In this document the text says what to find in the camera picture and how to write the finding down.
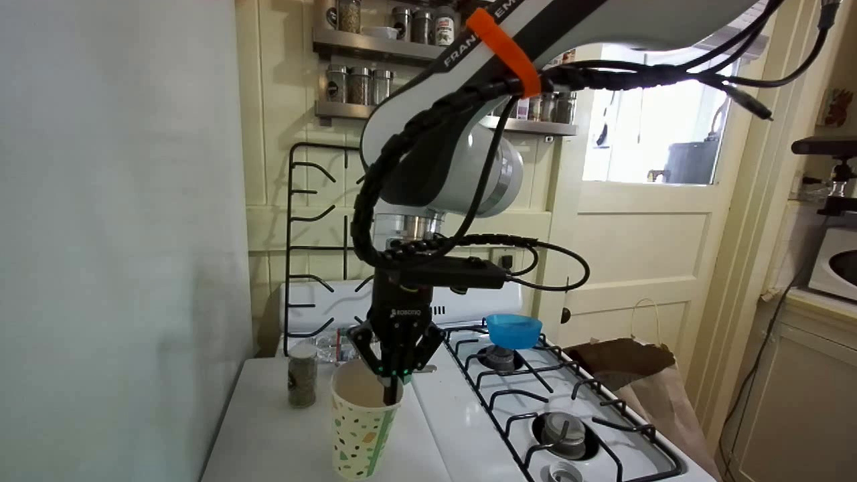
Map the upper spice shelf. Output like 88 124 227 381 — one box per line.
312 0 443 65

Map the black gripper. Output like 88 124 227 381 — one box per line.
348 215 507 406

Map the lower spice shelf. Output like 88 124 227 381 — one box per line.
314 61 580 138

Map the white refrigerator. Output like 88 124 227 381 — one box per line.
0 0 250 482

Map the cream door with window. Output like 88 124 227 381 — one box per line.
538 81 752 367

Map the leaning black stove grate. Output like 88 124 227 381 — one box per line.
281 141 373 349

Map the blue plastic bowl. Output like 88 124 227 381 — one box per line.
484 314 541 351

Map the spice shelf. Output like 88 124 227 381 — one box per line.
312 0 443 65
314 61 580 138

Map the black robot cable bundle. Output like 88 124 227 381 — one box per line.
348 0 841 294

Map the small metal shaker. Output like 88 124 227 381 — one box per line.
286 355 317 406

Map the orange cable strap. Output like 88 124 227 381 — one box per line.
464 5 545 100

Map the clear plastic bag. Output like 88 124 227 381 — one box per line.
314 327 356 363

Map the brown paper bag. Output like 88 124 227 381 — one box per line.
569 338 721 477

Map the black stove top grate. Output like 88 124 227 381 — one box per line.
444 327 688 482

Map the speckled paper cup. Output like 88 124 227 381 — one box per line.
330 358 401 482

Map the white gas stove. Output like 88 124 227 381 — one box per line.
203 287 713 482

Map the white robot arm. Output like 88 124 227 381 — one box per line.
352 0 772 392

